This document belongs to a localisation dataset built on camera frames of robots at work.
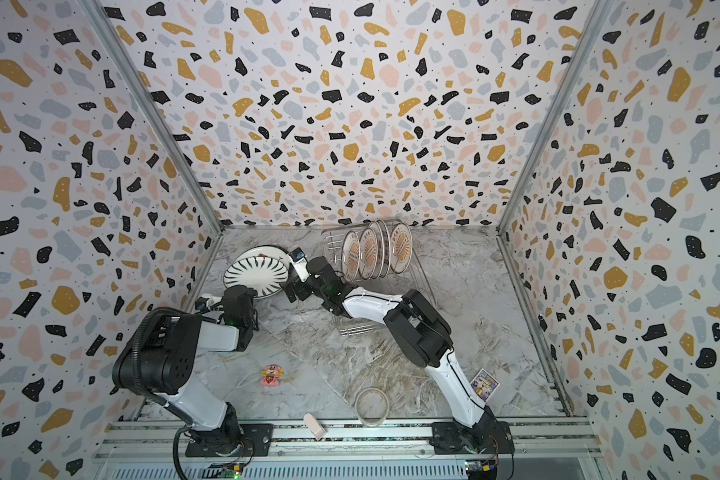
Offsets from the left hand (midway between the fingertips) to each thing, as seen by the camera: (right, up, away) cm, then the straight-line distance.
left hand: (242, 277), depth 93 cm
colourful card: (+72, -28, -11) cm, 78 cm away
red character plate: (+45, +9, 0) cm, 46 cm away
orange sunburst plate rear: (+50, +9, +12) cm, 53 cm away
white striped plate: (+4, 0, +10) cm, 11 cm away
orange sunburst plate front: (+33, +7, +10) cm, 35 cm away
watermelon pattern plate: (+1, +8, +17) cm, 19 cm away
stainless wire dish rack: (+54, -2, +10) cm, 55 cm away
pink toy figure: (+13, -26, -11) cm, 31 cm away
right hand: (+15, +3, -3) cm, 15 cm away
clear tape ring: (+45, -34, -15) cm, 58 cm away
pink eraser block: (+27, -36, -20) cm, 49 cm away
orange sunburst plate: (+39, +8, +10) cm, 41 cm away
